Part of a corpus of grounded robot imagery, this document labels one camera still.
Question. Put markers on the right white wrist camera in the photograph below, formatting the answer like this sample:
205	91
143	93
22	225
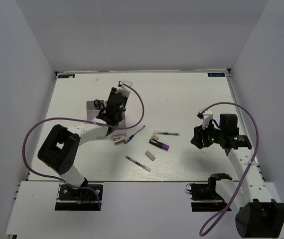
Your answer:
206	116

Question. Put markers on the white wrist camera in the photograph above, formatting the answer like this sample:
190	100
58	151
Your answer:
206	116
124	88

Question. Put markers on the grey white eraser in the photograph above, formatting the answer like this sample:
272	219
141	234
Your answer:
150	155

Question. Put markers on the white left organizer box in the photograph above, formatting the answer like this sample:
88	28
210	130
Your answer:
94	110

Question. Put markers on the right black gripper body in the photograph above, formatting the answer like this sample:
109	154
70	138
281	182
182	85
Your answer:
213	135

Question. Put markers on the blue clear pen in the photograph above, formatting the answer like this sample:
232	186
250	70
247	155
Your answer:
166	133

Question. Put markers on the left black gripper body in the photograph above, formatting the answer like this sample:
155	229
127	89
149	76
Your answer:
119	116

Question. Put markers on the white organizer box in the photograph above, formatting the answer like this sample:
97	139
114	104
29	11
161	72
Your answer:
114	112
94	110

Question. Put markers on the blue table label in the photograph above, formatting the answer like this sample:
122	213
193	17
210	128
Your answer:
215	74
66	76

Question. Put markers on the black handled scissors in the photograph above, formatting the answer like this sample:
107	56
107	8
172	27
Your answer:
99	104

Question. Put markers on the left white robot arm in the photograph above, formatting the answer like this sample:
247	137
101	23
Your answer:
60	147

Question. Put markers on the purple cap black highlighter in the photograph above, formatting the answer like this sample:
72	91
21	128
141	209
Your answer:
158	144

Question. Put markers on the blue ballpoint pen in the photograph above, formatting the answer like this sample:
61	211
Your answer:
133	135

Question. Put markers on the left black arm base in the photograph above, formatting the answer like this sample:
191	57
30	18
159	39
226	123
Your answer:
69	199

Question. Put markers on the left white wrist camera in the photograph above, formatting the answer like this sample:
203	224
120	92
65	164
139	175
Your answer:
124	88

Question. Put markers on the white right organizer box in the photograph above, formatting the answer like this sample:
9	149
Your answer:
114	112

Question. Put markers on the right blue table label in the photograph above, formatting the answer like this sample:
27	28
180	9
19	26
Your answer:
215	74

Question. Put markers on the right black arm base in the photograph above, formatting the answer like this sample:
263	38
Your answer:
204	197

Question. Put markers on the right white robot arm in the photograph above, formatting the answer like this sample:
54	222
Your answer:
258	214

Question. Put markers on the green gel pen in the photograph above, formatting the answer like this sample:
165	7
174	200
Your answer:
138	164

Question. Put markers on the left blue table label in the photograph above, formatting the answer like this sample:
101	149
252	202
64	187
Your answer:
66	76

